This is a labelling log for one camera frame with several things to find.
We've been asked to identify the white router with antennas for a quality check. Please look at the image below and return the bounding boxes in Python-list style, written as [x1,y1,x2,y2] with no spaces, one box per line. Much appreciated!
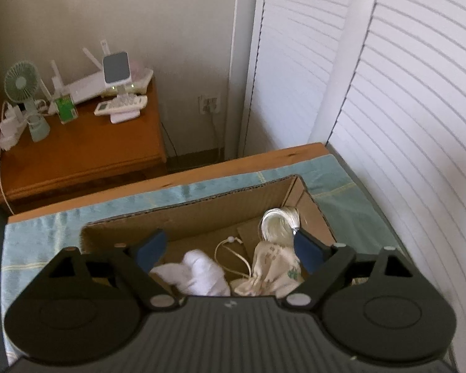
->
[48,39,154,105]

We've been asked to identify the wooden nightstand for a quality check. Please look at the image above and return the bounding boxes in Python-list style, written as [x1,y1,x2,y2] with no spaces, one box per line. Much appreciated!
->
[0,76,167,214]

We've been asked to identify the white cord with bead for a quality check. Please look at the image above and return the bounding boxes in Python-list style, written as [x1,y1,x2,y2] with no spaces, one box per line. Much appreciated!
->
[215,236,253,276]

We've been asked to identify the white socks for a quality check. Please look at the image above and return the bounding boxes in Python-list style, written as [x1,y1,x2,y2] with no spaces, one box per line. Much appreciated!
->
[149,249,231,297]

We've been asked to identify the small green desk fan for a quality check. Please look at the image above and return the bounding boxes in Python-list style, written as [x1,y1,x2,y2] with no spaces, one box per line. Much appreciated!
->
[5,60,51,142]

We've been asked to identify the white stand with grey screen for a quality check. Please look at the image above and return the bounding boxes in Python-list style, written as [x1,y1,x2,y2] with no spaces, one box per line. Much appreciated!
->
[102,51,140,124]

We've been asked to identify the white remote control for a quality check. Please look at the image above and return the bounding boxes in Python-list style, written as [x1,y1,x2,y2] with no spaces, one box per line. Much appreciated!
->
[94,95,148,116]

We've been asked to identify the white louvered door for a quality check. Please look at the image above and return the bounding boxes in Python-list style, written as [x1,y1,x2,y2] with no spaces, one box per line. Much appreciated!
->
[326,0,466,373]
[239,0,383,158]

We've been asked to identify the white ribbon bundle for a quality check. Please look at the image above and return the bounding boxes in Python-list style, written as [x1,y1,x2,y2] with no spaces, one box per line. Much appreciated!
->
[260,209,300,247]

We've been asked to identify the green card in clear holder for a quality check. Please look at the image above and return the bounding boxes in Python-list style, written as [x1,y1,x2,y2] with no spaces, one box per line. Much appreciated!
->
[54,93,78,125]

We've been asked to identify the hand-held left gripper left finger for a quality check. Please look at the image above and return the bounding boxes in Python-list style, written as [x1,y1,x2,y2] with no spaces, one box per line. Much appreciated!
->
[53,229,184,312]

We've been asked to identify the light blue cloth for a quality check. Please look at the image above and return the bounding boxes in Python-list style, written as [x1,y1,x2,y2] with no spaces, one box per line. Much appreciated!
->
[2,154,404,366]

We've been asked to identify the pink white box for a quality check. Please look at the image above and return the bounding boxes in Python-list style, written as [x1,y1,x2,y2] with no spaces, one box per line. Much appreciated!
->
[130,61,155,94]

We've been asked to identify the cardboard box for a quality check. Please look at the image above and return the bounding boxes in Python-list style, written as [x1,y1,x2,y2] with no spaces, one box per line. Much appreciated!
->
[80,175,338,298]

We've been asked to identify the white power strip with chargers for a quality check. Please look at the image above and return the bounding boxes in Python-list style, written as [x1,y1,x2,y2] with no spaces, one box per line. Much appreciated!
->
[0,101,26,151]

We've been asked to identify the white power cable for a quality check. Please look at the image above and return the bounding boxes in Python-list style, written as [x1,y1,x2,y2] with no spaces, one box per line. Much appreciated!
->
[0,142,12,215]

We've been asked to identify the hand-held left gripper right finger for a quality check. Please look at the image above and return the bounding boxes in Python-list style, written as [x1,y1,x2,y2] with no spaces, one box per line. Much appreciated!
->
[281,228,417,312]

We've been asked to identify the white wall outlet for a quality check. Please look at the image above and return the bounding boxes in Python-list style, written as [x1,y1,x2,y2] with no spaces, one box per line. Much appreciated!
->
[198,94,221,115]

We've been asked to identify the cream patterned drawstring pouch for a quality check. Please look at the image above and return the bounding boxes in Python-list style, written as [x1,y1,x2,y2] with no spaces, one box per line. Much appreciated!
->
[233,241,301,297]

